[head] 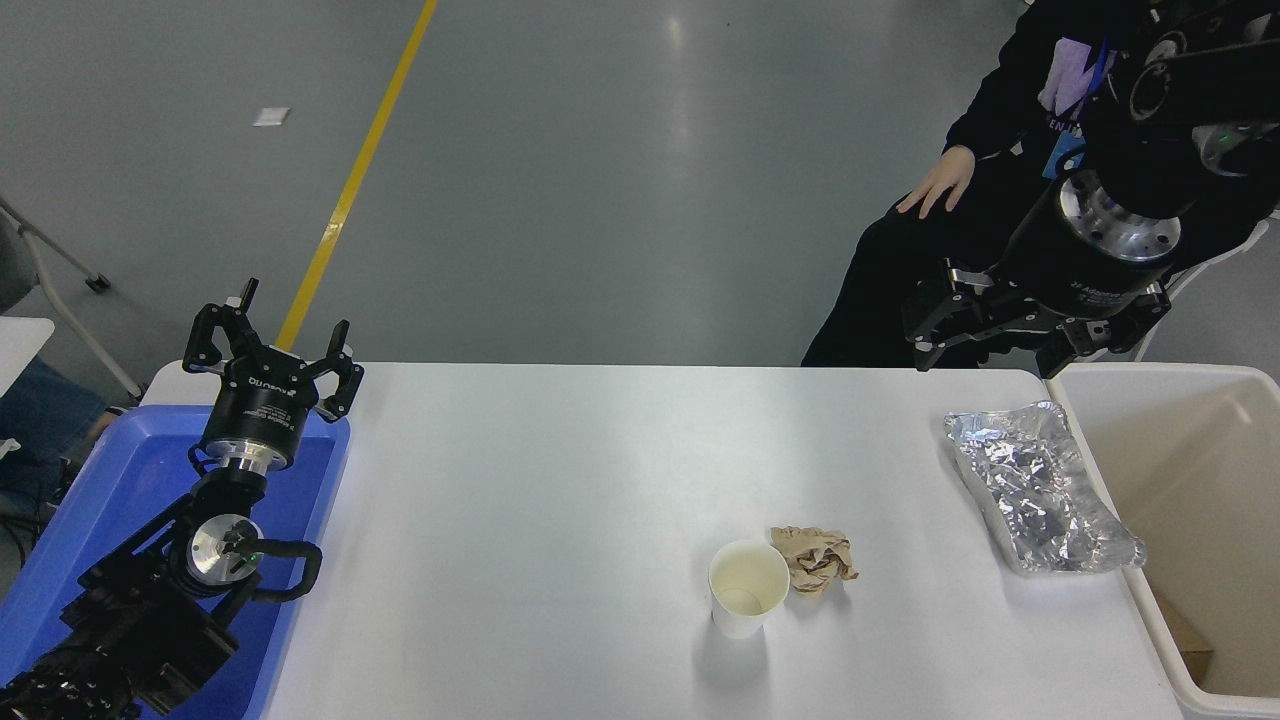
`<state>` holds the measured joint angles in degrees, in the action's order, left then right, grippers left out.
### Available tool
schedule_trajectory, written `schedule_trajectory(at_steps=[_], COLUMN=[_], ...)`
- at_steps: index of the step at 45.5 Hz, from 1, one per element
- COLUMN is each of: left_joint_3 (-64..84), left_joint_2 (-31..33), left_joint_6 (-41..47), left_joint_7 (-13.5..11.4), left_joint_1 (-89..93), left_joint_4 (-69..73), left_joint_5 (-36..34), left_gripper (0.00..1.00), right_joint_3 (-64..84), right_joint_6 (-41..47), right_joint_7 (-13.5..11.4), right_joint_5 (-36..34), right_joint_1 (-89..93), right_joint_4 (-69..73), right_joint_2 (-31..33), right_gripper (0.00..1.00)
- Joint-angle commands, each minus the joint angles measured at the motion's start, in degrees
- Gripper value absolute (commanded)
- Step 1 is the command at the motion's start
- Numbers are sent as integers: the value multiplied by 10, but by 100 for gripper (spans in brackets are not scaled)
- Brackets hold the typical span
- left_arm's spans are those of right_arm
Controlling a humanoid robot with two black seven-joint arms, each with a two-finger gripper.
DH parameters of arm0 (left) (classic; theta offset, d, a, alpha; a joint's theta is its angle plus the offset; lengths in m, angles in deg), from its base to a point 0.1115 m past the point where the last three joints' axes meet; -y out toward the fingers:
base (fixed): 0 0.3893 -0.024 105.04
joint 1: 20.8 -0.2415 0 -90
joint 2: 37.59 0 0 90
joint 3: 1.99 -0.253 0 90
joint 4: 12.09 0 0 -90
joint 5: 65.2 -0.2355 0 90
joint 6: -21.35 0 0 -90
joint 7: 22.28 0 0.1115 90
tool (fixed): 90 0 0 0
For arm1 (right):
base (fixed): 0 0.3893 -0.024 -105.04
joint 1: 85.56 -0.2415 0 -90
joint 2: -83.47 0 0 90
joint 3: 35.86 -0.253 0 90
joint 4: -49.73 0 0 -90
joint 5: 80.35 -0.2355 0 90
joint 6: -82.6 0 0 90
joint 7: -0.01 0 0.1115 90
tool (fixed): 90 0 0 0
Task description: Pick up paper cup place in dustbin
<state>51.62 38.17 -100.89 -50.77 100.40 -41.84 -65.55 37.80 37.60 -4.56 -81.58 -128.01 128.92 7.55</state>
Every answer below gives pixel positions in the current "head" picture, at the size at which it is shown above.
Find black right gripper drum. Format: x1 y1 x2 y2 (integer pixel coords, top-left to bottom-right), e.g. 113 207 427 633
994 184 1173 321

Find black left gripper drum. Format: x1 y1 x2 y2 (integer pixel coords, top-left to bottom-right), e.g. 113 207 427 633
201 356 323 453

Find white paper cup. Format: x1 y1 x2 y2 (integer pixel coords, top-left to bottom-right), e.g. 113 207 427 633
708 540 791 641

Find seated person's right hand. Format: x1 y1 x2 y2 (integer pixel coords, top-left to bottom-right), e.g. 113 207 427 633
894 146 977 220

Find seated person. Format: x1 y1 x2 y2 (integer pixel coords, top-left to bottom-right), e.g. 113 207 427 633
800 0 1280 369

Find white chair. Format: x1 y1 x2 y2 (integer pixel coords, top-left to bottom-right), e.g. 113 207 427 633
1135 215 1280 363

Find blue plastic tray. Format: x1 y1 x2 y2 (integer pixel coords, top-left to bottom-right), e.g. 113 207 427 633
0 404 352 720

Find crumpled silver foil tray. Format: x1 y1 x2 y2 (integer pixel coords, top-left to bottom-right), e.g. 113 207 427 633
944 401 1148 577

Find grey metal stand legs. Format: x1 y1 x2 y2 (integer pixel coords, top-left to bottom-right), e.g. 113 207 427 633
0 195 147 400

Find large pale plastic bin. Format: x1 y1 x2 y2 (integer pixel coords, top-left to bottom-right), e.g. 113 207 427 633
1045 362 1280 720

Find person in jeans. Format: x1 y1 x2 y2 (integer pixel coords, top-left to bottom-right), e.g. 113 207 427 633
0 358 119 513

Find small white side table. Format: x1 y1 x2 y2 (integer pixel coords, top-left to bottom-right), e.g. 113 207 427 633
0 317 57 398

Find crumpled tan paper ball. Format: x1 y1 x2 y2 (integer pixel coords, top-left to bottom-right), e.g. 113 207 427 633
769 526 860 598

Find brown cardboard piece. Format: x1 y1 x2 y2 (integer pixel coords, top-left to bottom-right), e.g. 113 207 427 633
1150 585 1215 683

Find blue lanyard badge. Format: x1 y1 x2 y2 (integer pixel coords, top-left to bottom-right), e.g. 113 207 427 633
1040 38 1113 182

